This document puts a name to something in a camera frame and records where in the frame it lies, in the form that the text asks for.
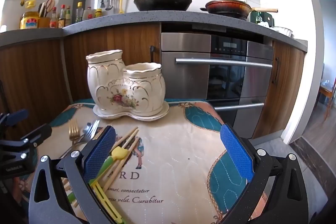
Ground dark soy sauce bottle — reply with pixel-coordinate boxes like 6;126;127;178
58;5;66;28

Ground white bottle with red cap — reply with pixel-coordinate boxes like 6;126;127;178
83;7;94;21

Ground yellow lidded jar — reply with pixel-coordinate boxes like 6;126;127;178
20;11;40;30

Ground red frying pan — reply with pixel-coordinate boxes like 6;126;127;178
200;0;278;20

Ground white dish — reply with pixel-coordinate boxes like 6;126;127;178
270;26;293;37

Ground printed quilted table mat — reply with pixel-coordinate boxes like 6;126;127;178
37;101;252;224

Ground green container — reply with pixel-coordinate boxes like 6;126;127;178
249;11;275;26

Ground grey speckled kitchen countertop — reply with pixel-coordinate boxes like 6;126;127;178
0;11;307;52

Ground yellow green training chopsticks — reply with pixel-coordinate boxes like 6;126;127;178
67;147;127;224

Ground cream ceramic double utensil holder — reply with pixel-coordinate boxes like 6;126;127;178
86;49;166;112

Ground stainless steel built-in oven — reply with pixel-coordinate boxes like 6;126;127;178
161;32;274;140

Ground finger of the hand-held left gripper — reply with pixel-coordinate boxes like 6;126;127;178
16;124;53;161
0;109;29;132

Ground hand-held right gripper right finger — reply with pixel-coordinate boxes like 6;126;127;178
219;123;310;224

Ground red label sauce bottle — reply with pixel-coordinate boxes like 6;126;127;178
50;7;58;28

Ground white ceramic saucer tray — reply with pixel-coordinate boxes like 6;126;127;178
93;103;170;122

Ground wooden chopstick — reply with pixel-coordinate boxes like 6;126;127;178
115;127;139;146
119;130;139;151
101;138;138;191
104;136;140;190

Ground metal forks bunch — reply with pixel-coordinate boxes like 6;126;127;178
68;119;80;148

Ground silver fork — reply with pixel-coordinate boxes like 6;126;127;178
59;120;101;159

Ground narrow wooden cabinet door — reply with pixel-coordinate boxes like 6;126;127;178
252;40;305;139

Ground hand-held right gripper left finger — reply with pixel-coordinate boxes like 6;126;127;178
28;126;124;224

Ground clear cooking oil bottle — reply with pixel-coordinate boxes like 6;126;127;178
75;2;84;24

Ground silver spoon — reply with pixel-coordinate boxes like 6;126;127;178
78;123;91;144

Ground red handled scissors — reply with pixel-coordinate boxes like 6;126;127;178
43;0;53;17

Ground wooden base cabinet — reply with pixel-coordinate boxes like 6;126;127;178
0;24;161;135

